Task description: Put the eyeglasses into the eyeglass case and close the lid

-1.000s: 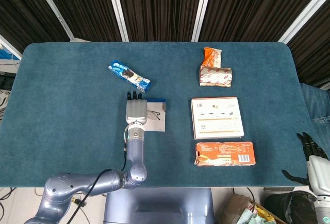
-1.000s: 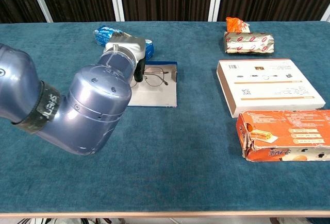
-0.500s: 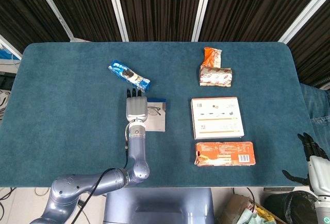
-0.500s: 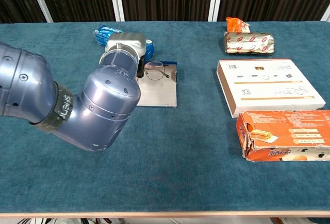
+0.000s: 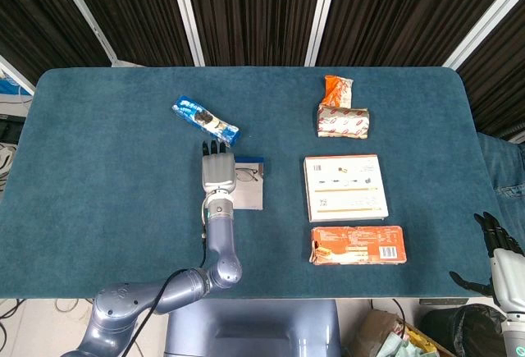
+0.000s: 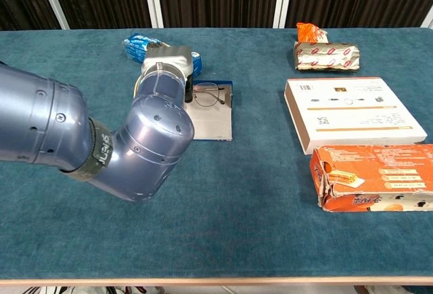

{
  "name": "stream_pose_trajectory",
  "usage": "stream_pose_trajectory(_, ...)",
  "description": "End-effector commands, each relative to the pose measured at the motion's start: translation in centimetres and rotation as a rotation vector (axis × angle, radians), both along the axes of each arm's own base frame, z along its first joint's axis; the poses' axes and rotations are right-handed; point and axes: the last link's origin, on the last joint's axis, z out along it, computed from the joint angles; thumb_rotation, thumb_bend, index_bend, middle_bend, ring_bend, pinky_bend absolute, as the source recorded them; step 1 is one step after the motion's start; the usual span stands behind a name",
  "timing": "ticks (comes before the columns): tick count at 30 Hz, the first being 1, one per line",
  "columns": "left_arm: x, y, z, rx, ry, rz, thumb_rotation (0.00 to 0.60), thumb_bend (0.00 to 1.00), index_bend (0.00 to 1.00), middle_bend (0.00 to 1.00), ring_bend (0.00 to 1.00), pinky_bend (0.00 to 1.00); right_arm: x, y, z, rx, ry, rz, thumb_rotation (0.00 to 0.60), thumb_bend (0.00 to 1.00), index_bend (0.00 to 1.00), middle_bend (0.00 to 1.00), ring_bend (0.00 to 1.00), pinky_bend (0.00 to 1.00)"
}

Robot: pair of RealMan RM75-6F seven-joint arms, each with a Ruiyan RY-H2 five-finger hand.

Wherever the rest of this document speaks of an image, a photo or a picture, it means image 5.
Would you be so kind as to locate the brown cardboard waste box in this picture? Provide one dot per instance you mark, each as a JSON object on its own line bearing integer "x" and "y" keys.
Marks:
{"x": 373, "y": 328}

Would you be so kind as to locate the white flat product box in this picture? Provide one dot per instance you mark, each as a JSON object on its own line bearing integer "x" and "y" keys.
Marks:
{"x": 344, "y": 189}

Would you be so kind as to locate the black and silver right hand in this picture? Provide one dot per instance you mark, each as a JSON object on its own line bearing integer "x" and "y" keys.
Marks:
{"x": 508, "y": 277}

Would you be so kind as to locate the blue glasses case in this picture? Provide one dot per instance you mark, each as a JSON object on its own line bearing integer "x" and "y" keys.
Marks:
{"x": 250, "y": 197}

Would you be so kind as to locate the red-white snack pack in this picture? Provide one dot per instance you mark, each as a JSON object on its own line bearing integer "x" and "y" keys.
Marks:
{"x": 342, "y": 123}

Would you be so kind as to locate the wire-frame eyeglasses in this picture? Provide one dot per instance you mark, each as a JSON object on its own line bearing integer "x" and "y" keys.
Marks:
{"x": 246, "y": 175}

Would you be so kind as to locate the black trash bag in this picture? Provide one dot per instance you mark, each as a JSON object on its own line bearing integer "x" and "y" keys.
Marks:
{"x": 459, "y": 328}

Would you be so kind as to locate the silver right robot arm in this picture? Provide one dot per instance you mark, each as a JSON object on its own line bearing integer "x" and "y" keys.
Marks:
{"x": 514, "y": 334}

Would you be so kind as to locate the black and silver left hand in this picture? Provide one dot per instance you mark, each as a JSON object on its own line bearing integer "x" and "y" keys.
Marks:
{"x": 219, "y": 172}

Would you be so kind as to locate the blue cookie package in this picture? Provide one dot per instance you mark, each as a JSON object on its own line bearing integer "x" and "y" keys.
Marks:
{"x": 205, "y": 121}

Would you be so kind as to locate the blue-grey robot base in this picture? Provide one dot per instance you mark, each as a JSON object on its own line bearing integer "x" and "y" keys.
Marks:
{"x": 246, "y": 324}

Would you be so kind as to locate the orange snack wrapper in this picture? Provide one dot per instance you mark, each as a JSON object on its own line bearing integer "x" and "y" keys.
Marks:
{"x": 336, "y": 90}

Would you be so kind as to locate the orange cardboard food box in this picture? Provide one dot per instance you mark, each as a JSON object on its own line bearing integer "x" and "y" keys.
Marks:
{"x": 357, "y": 246}

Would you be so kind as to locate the blue denim jeans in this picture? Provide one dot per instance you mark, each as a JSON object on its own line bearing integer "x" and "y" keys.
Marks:
{"x": 504, "y": 168}

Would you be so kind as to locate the white aluminium frame post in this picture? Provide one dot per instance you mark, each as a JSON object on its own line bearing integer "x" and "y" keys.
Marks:
{"x": 186, "y": 12}
{"x": 83, "y": 8}
{"x": 16, "y": 74}
{"x": 322, "y": 12}
{"x": 488, "y": 26}

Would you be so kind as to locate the blue velvet table cloth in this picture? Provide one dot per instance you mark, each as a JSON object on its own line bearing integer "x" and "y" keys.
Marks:
{"x": 102, "y": 189}

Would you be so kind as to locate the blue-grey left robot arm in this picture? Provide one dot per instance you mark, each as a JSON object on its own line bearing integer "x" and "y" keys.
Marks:
{"x": 219, "y": 242}

